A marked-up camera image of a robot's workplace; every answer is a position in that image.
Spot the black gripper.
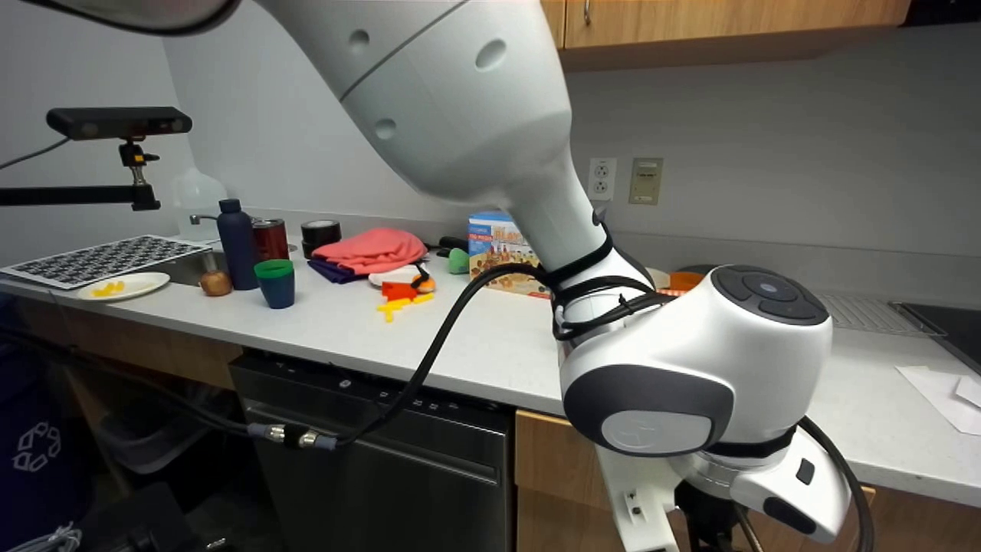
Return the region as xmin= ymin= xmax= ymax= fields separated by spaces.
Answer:
xmin=671 ymin=481 xmax=743 ymax=552

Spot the wooden base cabinet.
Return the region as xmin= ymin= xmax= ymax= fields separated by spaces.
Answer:
xmin=13 ymin=300 xmax=981 ymax=552

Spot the orange cup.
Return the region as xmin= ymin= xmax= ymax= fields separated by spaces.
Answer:
xmin=668 ymin=267 xmax=719 ymax=298

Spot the white paper sheet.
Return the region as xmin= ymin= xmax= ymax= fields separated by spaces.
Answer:
xmin=896 ymin=362 xmax=981 ymax=441

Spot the black induction cooktop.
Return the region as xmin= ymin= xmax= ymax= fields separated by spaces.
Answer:
xmin=888 ymin=300 xmax=981 ymax=377

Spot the blue toy food box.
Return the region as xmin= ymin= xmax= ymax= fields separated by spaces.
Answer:
xmin=465 ymin=209 xmax=547 ymax=293

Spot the yellow toy fry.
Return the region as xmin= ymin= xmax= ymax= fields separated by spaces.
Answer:
xmin=378 ymin=293 xmax=437 ymax=324

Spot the red toy fries container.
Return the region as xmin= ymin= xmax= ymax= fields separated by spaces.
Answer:
xmin=378 ymin=276 xmax=438 ymax=307

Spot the white plate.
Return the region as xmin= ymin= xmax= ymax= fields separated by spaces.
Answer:
xmin=365 ymin=259 xmax=434 ymax=291
xmin=77 ymin=268 xmax=175 ymax=307

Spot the pink folded cloth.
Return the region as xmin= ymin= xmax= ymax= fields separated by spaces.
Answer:
xmin=310 ymin=223 xmax=429 ymax=279

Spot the purple cloth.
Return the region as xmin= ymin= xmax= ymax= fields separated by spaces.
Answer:
xmin=303 ymin=254 xmax=361 ymax=289

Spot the green and blue cup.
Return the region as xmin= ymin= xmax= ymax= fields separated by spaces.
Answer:
xmin=251 ymin=256 xmax=298 ymax=313

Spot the wooden upper cabinet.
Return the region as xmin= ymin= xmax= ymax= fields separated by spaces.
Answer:
xmin=539 ymin=0 xmax=913 ymax=73

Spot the red can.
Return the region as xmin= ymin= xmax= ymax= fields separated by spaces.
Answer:
xmin=251 ymin=214 xmax=293 ymax=264

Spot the blue bottle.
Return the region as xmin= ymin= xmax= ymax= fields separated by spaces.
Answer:
xmin=215 ymin=197 xmax=261 ymax=293

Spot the brown ball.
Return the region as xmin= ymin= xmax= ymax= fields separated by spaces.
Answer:
xmin=201 ymin=268 xmax=236 ymax=300

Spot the grey dish rack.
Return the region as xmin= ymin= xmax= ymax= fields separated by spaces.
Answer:
xmin=0 ymin=232 xmax=211 ymax=293

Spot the blue recycling bin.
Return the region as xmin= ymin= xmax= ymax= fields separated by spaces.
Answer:
xmin=0 ymin=333 xmax=88 ymax=552

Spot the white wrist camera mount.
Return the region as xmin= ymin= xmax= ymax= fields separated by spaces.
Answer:
xmin=594 ymin=446 xmax=683 ymax=552

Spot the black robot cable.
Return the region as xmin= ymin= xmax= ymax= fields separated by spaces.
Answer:
xmin=243 ymin=229 xmax=881 ymax=552

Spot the beige wall switch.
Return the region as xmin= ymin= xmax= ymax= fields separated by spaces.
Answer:
xmin=626 ymin=153 xmax=666 ymax=209

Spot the white wall outlet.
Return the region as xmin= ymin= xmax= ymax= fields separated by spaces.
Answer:
xmin=585 ymin=153 xmax=619 ymax=205

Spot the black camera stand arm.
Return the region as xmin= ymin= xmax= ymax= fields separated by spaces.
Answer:
xmin=0 ymin=136 xmax=167 ymax=214

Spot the black stereo camera bar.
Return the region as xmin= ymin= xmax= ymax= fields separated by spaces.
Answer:
xmin=42 ymin=104 xmax=196 ymax=142

